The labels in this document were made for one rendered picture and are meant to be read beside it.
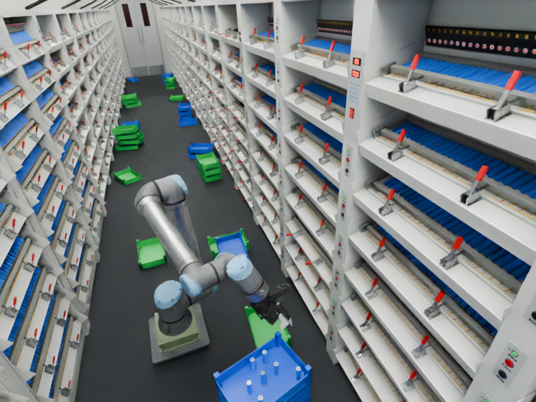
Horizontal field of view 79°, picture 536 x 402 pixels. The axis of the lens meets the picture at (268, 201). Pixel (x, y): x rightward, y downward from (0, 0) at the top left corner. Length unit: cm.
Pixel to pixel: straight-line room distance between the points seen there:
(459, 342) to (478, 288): 20
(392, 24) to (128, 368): 203
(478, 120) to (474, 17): 36
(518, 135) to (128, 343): 210
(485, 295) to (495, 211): 21
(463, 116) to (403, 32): 41
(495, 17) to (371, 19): 30
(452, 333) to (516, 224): 40
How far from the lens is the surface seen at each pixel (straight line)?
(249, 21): 238
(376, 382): 165
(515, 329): 90
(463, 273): 98
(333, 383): 196
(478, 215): 85
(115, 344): 230
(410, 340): 130
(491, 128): 80
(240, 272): 116
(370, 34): 108
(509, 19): 103
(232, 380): 141
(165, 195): 163
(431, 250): 102
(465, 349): 108
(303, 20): 174
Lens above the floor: 170
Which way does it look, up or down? 32 degrees down
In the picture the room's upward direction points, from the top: 3 degrees counter-clockwise
